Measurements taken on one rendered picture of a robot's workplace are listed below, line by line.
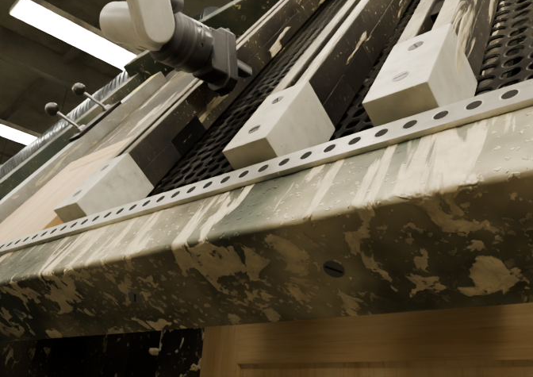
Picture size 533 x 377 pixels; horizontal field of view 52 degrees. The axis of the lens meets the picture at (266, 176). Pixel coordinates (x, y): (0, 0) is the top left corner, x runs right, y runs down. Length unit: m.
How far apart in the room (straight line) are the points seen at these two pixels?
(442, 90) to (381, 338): 0.29
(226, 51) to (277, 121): 0.45
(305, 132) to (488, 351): 0.29
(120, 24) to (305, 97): 0.37
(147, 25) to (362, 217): 0.55
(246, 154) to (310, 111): 0.10
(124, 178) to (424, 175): 0.56
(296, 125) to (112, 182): 0.34
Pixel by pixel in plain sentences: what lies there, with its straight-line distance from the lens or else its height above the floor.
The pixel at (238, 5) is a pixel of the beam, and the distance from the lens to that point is 1.81.
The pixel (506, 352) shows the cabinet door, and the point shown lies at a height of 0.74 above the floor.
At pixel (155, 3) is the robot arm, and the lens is 0.86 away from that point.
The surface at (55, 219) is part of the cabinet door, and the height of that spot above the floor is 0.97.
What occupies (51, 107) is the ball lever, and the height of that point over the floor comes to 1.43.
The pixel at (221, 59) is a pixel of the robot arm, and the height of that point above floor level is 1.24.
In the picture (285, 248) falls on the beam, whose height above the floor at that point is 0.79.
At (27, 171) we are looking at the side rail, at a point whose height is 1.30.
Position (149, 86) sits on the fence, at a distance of 1.82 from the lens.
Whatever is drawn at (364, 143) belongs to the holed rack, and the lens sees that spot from 0.46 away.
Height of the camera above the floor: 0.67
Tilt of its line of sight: 24 degrees up
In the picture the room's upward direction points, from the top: 4 degrees clockwise
